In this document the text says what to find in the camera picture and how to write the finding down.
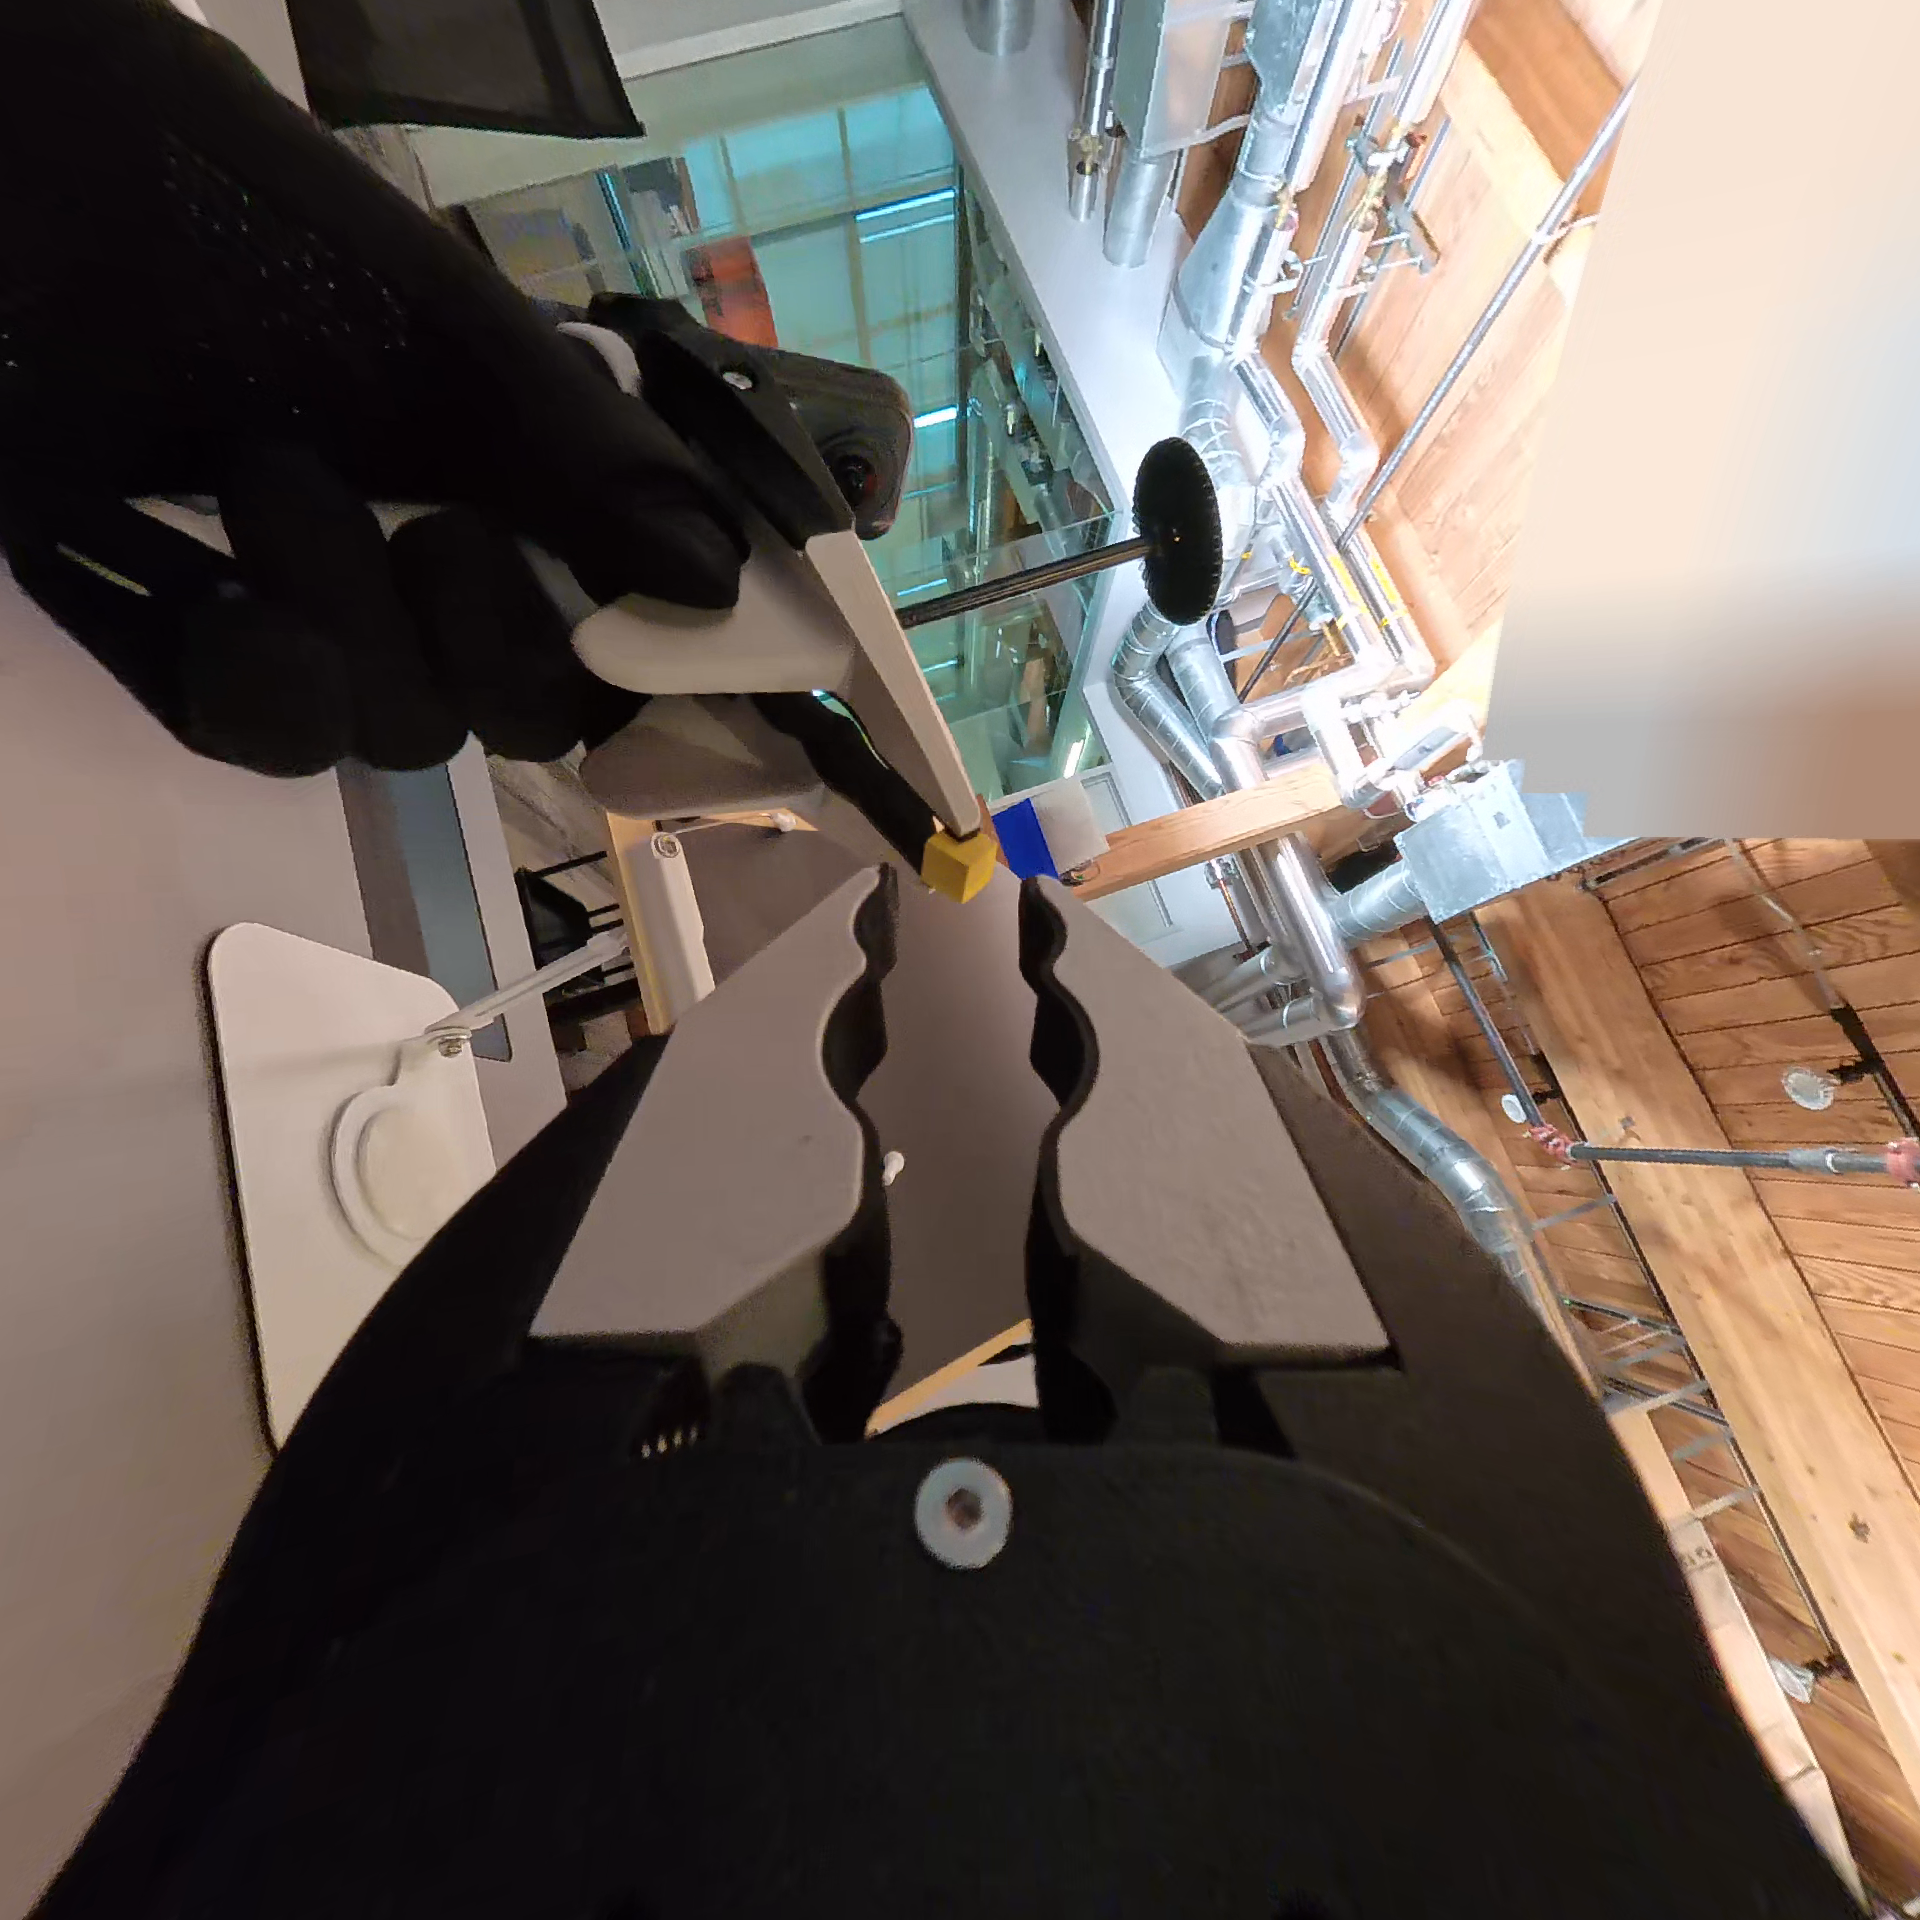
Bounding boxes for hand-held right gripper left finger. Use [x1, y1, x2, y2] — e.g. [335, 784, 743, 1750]
[529, 865, 906, 1402]

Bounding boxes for thin metal strut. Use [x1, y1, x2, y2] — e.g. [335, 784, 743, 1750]
[423, 929, 633, 1056]

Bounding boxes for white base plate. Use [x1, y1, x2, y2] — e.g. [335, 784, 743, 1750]
[208, 921, 496, 1450]

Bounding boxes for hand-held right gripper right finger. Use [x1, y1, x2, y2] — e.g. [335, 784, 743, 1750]
[1019, 881, 1393, 1404]

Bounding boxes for black wall monitor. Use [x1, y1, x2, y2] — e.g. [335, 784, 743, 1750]
[287, 0, 647, 142]

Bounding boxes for galvanized duct box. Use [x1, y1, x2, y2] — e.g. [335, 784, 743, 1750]
[1394, 762, 1596, 929]

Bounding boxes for person's left hand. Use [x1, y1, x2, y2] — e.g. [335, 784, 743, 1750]
[0, 0, 752, 779]

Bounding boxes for white bracket bar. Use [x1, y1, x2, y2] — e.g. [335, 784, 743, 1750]
[642, 831, 719, 1023]

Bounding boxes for silver insulated pipe run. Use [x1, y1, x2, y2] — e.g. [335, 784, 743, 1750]
[1112, 0, 1503, 1052]

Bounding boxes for black board with wooden edge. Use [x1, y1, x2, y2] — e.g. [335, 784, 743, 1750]
[603, 807, 1052, 1434]

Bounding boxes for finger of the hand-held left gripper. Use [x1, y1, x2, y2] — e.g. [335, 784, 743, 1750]
[574, 528, 988, 838]
[582, 694, 944, 876]

